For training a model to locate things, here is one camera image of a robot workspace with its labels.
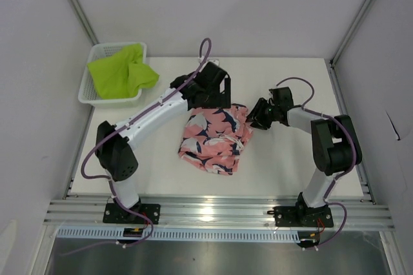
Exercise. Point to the aluminium mounting rail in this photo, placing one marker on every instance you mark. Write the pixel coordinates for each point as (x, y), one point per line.
(217, 213)

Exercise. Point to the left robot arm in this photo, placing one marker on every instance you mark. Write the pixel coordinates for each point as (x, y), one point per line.
(116, 143)

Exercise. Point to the right aluminium frame post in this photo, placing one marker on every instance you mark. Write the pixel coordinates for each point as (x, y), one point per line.
(351, 31)

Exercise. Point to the white slotted cable duct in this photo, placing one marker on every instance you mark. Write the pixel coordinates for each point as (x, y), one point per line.
(172, 234)

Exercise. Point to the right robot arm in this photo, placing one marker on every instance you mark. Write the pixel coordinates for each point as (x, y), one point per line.
(335, 146)

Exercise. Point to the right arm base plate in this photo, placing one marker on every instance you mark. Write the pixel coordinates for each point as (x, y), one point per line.
(302, 216)

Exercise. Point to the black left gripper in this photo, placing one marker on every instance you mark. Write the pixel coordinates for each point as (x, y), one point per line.
(222, 100)

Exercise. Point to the pink shark print shorts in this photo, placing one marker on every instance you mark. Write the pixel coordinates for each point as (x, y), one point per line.
(214, 139)

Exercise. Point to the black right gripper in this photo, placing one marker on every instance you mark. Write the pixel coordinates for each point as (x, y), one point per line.
(257, 113)

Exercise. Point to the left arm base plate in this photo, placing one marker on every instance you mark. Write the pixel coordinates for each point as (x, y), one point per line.
(115, 214)

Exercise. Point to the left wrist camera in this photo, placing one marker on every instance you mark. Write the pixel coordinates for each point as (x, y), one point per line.
(209, 60)

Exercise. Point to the white plastic basket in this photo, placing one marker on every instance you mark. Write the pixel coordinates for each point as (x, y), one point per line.
(87, 93)

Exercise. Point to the lime green shorts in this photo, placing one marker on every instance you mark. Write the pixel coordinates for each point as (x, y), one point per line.
(123, 74)

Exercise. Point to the aluminium frame post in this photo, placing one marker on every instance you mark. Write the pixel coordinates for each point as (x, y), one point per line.
(83, 21)
(351, 31)

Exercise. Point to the left aluminium frame post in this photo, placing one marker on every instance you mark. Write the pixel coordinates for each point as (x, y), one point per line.
(83, 21)

